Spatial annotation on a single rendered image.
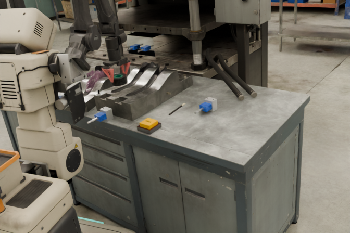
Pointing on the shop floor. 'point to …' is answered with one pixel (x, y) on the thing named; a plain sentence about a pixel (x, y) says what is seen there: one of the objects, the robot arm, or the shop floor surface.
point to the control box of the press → (242, 8)
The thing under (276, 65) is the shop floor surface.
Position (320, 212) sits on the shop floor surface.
